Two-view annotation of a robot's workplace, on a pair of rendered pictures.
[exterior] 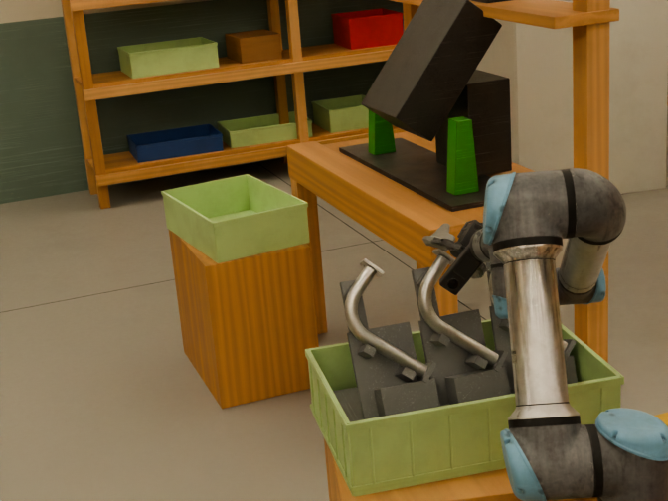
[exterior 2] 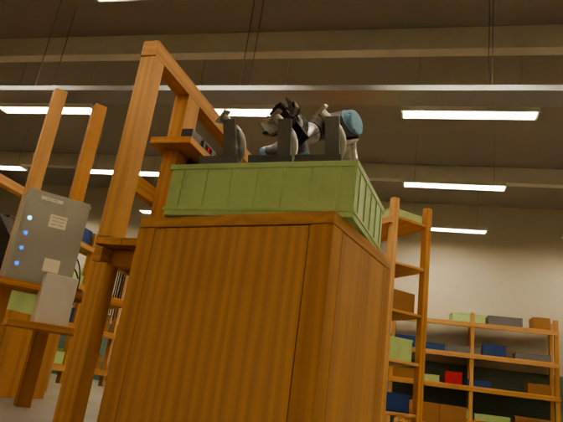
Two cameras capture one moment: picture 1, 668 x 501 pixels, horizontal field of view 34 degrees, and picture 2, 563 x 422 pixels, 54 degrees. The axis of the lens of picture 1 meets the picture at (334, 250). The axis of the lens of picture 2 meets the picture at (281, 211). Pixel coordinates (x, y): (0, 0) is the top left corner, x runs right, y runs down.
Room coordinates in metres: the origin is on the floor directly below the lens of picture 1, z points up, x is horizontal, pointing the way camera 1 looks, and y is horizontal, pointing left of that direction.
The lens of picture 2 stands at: (3.72, 0.73, 0.32)
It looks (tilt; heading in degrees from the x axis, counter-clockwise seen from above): 18 degrees up; 214
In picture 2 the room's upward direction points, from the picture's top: 8 degrees clockwise
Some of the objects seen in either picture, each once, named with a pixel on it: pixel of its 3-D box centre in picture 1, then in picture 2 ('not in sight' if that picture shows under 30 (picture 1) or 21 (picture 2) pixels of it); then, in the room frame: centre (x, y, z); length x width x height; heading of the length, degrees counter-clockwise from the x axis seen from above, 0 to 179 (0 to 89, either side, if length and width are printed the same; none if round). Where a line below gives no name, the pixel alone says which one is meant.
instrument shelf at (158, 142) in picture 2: not in sight; (204, 172); (1.39, -1.46, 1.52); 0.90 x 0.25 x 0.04; 15
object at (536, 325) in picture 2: not in sight; (466, 371); (-7.33, -2.08, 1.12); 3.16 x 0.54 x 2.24; 109
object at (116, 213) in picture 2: not in sight; (194, 195); (1.40, -1.50, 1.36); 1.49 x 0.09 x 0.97; 15
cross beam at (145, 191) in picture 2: not in sight; (180, 216); (1.41, -1.57, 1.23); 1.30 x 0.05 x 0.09; 15
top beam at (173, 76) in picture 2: not in sight; (209, 118); (1.40, -1.50, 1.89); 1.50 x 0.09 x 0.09; 15
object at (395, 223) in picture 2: not in sight; (338, 316); (-1.93, -2.14, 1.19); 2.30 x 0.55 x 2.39; 60
